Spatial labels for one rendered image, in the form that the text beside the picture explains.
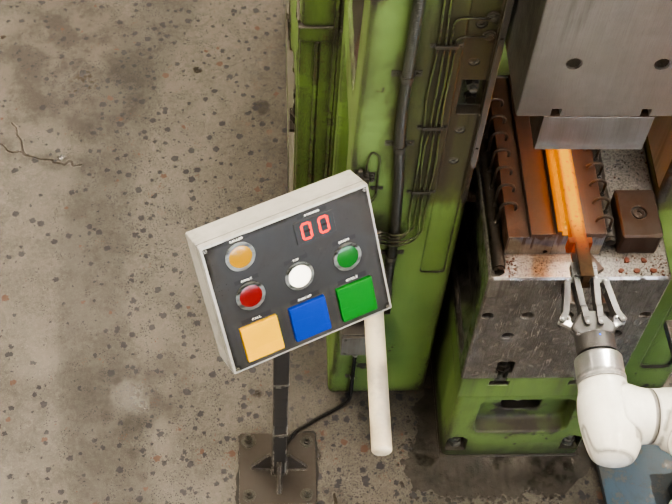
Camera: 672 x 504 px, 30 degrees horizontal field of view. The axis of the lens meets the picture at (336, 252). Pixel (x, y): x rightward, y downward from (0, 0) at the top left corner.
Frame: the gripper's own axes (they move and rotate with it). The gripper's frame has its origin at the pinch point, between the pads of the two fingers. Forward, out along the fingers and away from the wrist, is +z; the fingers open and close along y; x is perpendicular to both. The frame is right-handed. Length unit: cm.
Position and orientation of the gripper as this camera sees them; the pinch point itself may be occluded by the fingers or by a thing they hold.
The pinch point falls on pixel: (582, 263)
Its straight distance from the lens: 248.4
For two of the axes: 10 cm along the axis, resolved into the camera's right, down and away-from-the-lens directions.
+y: 10.0, -0.1, 0.6
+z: -0.4, -8.5, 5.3
